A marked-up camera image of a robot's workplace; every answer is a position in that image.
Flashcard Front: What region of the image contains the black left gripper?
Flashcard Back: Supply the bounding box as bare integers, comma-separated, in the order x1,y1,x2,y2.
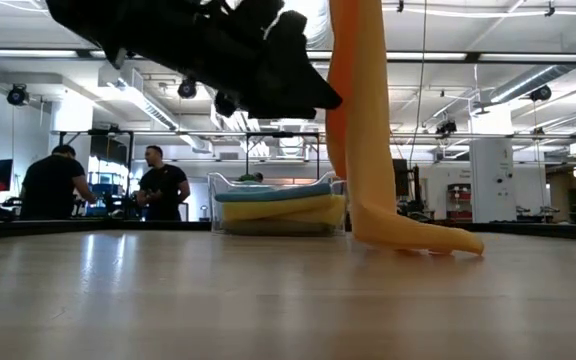
187,0,343,120

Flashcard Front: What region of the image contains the orange microfiber towel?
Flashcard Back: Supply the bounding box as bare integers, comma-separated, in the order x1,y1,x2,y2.
325,0,485,257

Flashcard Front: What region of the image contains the blue microfiber towel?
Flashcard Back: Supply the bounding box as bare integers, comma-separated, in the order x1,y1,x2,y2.
214,182,333,204

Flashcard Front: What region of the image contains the yellow microfiber towel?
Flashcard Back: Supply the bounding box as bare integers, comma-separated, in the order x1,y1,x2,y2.
221,193,347,226

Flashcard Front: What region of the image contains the clear plastic bin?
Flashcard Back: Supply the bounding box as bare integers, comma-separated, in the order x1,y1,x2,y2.
206,171,349,237

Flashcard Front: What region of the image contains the person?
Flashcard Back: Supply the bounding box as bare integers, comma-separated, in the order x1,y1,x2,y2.
136,144,192,222
20,144,98,221

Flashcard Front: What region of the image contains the white square column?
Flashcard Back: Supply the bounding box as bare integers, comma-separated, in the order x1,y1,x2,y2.
469,102,515,224

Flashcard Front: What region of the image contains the black gantry frame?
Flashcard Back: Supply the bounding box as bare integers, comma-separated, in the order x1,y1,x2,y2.
245,131,322,182
50,128,135,221

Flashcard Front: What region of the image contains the silver ventilation duct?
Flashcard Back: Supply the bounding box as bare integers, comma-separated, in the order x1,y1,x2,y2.
487,24,576,104
301,0,332,49

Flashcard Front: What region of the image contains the black ceiling-hung camera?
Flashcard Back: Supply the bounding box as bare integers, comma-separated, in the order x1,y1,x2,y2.
435,118,458,137
530,84,553,103
177,78,198,100
6,83,30,107

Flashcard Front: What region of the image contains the thin hanging cable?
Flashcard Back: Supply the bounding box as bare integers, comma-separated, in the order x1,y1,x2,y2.
407,0,428,166

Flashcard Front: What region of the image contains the long ceiling light rail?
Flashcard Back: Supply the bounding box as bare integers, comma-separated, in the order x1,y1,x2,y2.
0,47,576,65

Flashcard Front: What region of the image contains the black aluminium frame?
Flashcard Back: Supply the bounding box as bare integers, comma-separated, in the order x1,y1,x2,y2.
0,218,576,242

